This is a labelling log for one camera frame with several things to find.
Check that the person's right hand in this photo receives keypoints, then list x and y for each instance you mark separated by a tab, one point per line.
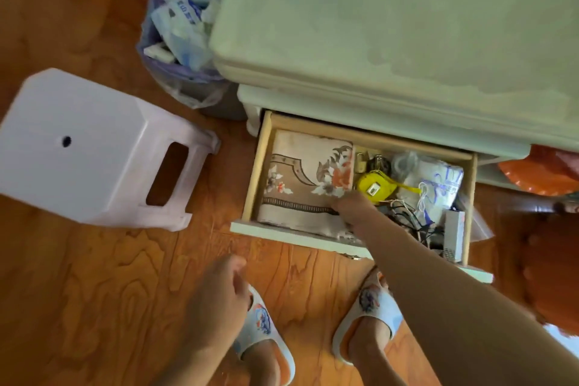
359	211

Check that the person's left hand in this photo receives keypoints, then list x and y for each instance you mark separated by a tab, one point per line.
221	304

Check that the beige floral tablecloth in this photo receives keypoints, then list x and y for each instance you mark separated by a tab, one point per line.
298	173

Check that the wooden drawer white front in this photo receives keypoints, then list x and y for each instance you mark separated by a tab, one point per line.
257	173

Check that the person's right forearm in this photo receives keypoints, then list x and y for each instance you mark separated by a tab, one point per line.
461	318

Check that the person's right leg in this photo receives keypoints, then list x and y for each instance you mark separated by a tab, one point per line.
371	345

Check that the yellow tape measure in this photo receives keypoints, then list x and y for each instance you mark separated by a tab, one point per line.
375	186

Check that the white slipper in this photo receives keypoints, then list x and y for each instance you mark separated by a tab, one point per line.
375	304
264	322

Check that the dark metal lock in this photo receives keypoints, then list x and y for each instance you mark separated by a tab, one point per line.
380	164

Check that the white blue printed bag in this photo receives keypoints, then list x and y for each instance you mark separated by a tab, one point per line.
439	186

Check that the small white box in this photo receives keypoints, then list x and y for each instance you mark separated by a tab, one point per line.
453	236

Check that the pink plastic stool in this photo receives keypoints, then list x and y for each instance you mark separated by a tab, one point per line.
90	150

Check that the cream marble table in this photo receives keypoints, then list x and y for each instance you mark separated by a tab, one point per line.
407	15

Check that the small bin with lavender bag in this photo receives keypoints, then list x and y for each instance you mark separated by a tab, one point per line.
181	28

